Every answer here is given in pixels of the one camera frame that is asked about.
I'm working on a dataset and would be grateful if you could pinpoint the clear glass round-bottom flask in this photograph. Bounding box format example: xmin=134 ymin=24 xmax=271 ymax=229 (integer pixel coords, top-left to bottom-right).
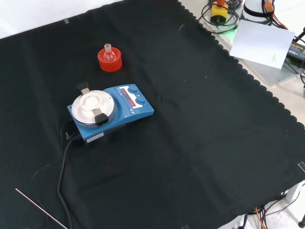
xmin=103 ymin=43 xmax=115 ymax=62

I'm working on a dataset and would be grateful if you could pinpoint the heater with blue base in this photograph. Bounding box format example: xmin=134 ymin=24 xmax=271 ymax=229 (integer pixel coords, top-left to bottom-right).
xmin=67 ymin=82 xmax=155 ymax=145

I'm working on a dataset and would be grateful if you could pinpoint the black cloth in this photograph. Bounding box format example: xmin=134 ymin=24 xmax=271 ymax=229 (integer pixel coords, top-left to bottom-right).
xmin=0 ymin=0 xmax=305 ymax=229

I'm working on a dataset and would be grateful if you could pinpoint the yellow stop button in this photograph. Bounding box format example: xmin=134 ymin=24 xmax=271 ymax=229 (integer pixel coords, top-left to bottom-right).
xmin=211 ymin=0 xmax=229 ymax=25

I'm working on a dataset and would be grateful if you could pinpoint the pale board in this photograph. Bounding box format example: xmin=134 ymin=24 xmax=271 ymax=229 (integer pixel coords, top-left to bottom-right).
xmin=229 ymin=19 xmax=296 ymax=70

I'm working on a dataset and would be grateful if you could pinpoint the thin metal rod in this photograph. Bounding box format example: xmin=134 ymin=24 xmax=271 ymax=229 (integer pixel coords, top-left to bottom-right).
xmin=15 ymin=188 xmax=69 ymax=229

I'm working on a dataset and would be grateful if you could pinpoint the black power adapter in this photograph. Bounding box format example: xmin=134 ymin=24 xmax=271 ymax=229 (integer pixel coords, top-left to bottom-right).
xmin=285 ymin=40 xmax=305 ymax=63

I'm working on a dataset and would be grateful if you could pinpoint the red round flask ring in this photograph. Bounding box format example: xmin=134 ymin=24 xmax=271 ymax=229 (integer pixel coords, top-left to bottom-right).
xmin=97 ymin=47 xmax=123 ymax=73

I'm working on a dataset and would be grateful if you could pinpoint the black heater power cable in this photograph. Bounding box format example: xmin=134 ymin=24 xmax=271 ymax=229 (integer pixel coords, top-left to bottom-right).
xmin=57 ymin=132 xmax=83 ymax=229

